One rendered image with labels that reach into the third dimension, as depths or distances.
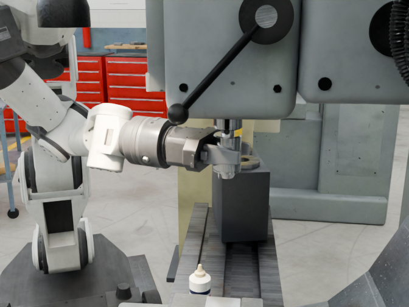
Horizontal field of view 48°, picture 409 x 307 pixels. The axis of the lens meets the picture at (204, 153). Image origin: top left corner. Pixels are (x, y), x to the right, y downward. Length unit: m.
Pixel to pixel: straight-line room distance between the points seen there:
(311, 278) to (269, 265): 1.74
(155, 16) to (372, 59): 0.32
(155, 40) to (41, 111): 0.40
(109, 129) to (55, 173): 0.59
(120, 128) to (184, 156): 0.15
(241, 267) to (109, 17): 9.23
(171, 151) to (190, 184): 1.88
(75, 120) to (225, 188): 0.39
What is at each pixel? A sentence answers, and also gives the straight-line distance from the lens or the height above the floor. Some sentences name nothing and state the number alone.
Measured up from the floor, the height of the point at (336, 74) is 1.38.
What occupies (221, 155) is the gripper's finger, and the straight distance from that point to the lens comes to 0.74.
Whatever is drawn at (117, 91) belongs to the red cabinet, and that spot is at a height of 0.60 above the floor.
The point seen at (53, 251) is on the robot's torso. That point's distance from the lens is 1.60.
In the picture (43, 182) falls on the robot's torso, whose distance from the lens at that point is 1.42.
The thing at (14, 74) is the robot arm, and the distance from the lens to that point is 1.01.
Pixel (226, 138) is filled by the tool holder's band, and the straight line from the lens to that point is 0.75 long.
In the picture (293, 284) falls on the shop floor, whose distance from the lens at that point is 2.76.
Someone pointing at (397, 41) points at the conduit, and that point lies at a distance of 0.56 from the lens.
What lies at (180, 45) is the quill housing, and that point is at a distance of 0.65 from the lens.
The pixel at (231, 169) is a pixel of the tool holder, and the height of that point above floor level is 1.22.
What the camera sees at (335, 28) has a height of 1.44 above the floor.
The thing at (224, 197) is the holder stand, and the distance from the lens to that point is 1.14.
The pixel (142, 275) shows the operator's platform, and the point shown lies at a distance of 2.05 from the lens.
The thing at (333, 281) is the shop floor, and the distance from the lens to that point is 2.84.
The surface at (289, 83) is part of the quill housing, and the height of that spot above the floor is 1.37.
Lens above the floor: 1.46
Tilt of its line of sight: 17 degrees down
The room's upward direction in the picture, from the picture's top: straight up
